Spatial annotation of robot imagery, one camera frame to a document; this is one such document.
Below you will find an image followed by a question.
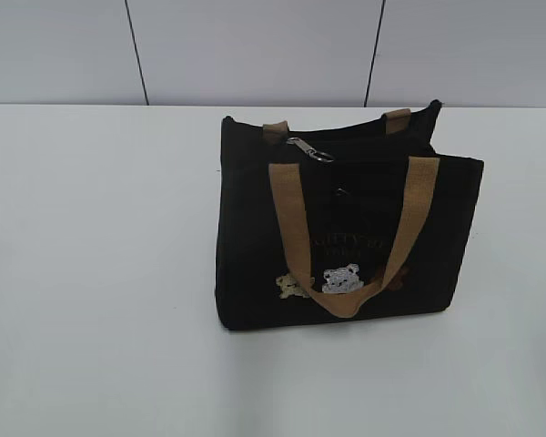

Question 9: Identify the silver metal zipper pull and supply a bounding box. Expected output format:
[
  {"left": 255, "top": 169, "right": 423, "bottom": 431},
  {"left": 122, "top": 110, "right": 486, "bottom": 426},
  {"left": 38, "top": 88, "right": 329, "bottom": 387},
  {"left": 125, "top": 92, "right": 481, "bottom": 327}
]
[{"left": 286, "top": 137, "right": 335, "bottom": 163}]

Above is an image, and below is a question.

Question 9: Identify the black canvas tote bag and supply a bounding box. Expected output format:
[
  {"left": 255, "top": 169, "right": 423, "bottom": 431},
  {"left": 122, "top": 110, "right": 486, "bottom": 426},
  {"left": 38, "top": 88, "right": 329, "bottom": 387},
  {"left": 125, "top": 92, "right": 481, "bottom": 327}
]
[{"left": 215, "top": 100, "right": 484, "bottom": 331}]

